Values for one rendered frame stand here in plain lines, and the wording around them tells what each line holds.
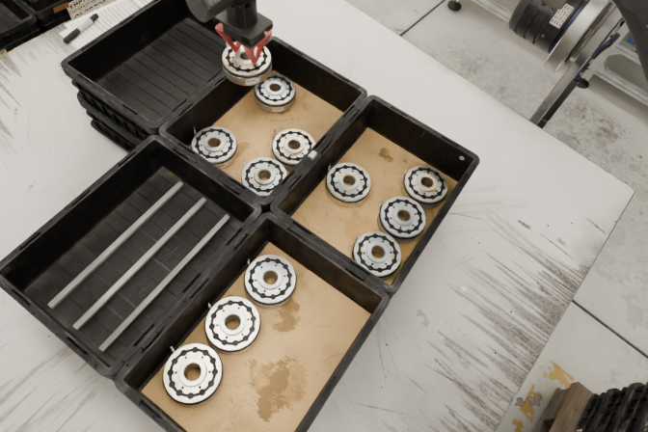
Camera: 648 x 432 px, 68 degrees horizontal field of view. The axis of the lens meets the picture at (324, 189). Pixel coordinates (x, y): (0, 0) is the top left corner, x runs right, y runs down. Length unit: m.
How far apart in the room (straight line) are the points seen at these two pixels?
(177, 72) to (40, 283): 0.60
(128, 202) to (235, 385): 0.45
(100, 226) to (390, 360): 0.68
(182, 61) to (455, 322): 0.95
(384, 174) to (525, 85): 1.74
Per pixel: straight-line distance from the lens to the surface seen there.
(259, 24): 0.97
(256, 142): 1.17
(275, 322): 0.98
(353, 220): 1.08
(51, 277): 1.10
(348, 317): 1.00
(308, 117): 1.23
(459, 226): 1.30
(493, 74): 2.78
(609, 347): 2.24
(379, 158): 1.18
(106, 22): 1.71
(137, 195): 1.13
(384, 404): 1.11
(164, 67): 1.35
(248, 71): 1.03
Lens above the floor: 1.78
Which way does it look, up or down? 59 degrees down
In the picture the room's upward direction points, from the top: 12 degrees clockwise
